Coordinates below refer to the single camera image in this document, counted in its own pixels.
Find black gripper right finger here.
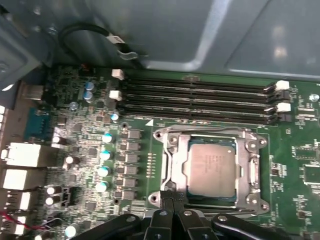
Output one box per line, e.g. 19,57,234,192
173,191,301,240

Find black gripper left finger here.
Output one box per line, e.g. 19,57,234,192
74,190,175,240

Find black open PC case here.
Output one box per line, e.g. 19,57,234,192
0,0,320,240

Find silver CPU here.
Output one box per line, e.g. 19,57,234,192
186,136,241,204

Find CPU socket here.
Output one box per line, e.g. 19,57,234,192
148,124,271,216

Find green motherboard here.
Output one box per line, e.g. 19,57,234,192
14,66,320,240

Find thin red wire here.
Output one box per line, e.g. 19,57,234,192
0,211,53,231

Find silver rear port housing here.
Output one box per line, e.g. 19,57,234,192
1,142,48,168
2,169,46,191

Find thick black looped cable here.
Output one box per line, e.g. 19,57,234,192
58,21,138,62

